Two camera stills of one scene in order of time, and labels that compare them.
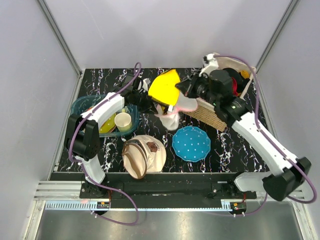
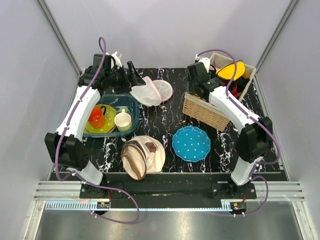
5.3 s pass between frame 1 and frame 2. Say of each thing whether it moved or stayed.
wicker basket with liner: stayed
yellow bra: moved
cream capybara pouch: stayed
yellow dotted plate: stayed
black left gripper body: moved
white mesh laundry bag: moved
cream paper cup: stayed
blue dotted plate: stayed
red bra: stayed
